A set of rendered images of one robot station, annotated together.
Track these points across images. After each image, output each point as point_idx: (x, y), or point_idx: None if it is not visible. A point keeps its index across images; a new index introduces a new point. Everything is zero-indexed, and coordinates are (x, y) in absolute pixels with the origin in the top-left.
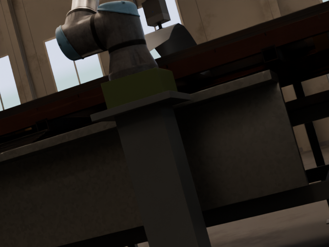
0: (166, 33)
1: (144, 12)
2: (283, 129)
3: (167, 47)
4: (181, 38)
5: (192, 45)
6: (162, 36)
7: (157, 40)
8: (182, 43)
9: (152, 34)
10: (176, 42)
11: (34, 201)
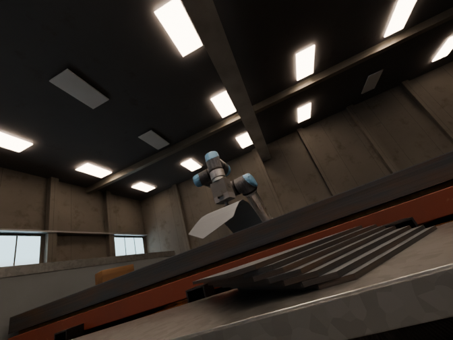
0: (232, 227)
1: (231, 186)
2: None
3: (226, 209)
4: (209, 214)
5: (199, 223)
6: (235, 227)
7: (240, 230)
8: (209, 216)
9: (238, 216)
10: (215, 213)
11: None
